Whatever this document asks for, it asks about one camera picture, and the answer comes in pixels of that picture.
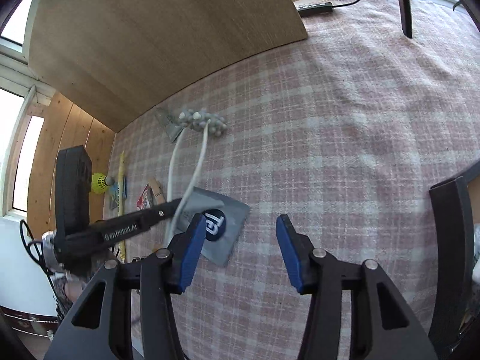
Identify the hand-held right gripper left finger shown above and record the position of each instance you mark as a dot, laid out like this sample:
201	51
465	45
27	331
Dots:
193	255

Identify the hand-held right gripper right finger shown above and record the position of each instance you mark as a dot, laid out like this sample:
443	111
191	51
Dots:
290	255

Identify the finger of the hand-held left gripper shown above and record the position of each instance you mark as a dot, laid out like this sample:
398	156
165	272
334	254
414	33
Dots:
161	212

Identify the yellow plastic shuttlecock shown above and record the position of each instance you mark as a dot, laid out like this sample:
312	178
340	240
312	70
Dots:
98	183

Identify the grey packet with dark label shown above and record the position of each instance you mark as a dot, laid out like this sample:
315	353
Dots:
225	213

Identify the black tray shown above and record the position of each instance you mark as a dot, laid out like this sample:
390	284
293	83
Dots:
450	240

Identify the person's left hand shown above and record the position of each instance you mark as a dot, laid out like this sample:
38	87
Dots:
75	288

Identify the red and white creamer sachet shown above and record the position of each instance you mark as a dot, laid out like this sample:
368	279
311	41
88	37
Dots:
143	200

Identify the wooden clothespin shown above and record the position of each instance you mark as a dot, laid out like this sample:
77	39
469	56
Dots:
155	191

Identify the blue printed card packet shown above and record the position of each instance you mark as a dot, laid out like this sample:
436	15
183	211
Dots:
113	197

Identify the long yellow stick packet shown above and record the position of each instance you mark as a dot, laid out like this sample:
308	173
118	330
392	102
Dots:
121	180

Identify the clear plastic wrapper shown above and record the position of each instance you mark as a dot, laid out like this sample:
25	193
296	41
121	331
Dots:
168	123

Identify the white round container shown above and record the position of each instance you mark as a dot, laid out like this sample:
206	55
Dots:
22	270

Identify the pink plaid table cloth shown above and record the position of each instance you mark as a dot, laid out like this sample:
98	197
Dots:
337	138

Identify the large wooden board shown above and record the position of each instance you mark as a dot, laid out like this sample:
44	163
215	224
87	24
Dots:
150	37

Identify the black power strip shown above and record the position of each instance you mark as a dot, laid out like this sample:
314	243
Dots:
313	8

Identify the wooden wall panel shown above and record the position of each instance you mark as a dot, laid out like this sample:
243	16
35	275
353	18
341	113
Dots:
63	127

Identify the white window frame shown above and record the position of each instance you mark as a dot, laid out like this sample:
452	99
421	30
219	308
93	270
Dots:
15	71

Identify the black camera tripod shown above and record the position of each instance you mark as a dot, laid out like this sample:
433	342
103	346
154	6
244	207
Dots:
405	7

